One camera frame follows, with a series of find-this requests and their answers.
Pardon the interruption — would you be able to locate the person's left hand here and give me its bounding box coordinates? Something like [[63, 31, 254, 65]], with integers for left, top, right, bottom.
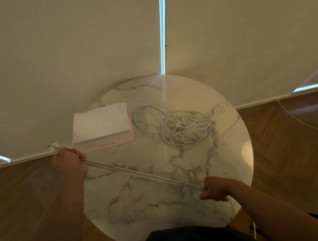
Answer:
[[51, 145, 90, 184]]

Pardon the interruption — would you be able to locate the tangle of white cables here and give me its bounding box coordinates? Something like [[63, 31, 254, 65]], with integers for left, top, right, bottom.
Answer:
[[133, 99, 220, 154]]

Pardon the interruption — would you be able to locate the beige roller blind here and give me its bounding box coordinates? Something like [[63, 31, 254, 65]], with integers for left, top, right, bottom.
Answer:
[[155, 0, 318, 116], [0, 0, 175, 170]]

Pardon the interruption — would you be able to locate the pink white storage box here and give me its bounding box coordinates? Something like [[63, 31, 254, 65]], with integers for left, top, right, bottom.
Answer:
[[68, 101, 136, 154]]

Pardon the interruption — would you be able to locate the blind bead chain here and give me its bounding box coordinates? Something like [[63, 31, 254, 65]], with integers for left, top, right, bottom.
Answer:
[[154, 0, 174, 75]]

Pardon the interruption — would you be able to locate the person's black clothing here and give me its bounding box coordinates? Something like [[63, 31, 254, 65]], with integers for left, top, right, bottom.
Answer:
[[131, 221, 259, 241]]

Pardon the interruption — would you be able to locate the person's right forearm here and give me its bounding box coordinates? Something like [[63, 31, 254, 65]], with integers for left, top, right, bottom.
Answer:
[[228, 173, 318, 241]]

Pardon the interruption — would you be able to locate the long white cable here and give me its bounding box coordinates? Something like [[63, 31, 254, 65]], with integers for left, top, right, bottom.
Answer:
[[47, 128, 207, 205]]

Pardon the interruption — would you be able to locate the person's right hand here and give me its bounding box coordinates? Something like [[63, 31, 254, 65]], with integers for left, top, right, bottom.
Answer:
[[197, 173, 243, 204]]

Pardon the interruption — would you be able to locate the thin white floor cord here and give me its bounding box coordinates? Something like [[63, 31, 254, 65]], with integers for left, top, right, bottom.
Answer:
[[277, 96, 318, 152]]

